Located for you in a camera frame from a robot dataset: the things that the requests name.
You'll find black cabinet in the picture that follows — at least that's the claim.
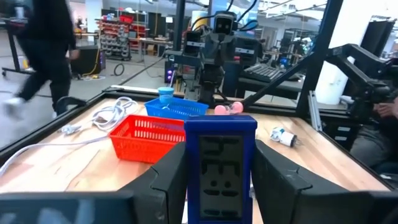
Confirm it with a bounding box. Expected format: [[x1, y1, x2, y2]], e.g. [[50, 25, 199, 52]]
[[70, 45, 107, 76]]

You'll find black keyboard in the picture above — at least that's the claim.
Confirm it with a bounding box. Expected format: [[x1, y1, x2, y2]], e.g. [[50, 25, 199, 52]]
[[242, 63, 300, 83]]

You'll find silver aluminium bar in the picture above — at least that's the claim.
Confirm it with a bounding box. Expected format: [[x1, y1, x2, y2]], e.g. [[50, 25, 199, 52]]
[[307, 90, 323, 132]]

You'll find red plastic basket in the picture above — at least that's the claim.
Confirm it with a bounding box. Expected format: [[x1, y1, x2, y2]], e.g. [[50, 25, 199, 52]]
[[108, 114, 187, 165]]

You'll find black computer tower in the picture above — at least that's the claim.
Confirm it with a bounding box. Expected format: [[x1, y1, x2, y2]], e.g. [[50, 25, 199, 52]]
[[164, 60, 177, 85]]

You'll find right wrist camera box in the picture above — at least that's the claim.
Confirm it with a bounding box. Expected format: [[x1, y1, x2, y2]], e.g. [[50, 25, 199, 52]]
[[213, 11, 236, 35]]

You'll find blue digital clock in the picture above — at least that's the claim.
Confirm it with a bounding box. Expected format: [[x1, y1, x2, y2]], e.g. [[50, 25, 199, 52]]
[[183, 114, 258, 224]]

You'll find teal white charger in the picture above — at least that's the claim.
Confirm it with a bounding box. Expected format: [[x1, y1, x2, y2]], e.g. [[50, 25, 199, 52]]
[[269, 126, 301, 148]]

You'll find person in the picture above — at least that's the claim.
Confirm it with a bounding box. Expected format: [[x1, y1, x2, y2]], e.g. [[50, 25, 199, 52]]
[[349, 96, 398, 187], [2, 0, 81, 121]]

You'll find white pink coiled cable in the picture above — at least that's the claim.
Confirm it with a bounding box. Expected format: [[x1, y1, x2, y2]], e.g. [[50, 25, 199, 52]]
[[0, 96, 140, 179]]

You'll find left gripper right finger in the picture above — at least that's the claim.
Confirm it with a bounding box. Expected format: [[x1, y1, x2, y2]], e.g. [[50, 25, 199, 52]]
[[251, 139, 351, 224]]

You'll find black background table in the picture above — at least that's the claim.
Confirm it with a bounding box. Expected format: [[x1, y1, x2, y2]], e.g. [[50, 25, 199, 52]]
[[0, 17, 35, 77]]

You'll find shelf with red bins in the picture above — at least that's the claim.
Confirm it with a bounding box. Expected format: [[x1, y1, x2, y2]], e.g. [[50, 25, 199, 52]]
[[98, 14, 149, 62]]

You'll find black background monitor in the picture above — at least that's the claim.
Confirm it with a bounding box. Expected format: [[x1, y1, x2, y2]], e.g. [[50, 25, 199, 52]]
[[360, 18, 398, 65]]

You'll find black desk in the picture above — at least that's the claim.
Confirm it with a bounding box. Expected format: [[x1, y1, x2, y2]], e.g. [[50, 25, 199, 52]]
[[238, 76, 312, 100]]

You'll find blue plastic basket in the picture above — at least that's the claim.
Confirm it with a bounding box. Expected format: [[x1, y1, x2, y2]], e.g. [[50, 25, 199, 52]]
[[144, 96, 210, 121]]

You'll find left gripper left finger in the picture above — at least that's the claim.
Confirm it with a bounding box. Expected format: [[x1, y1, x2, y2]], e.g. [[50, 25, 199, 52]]
[[119, 142, 187, 224]]

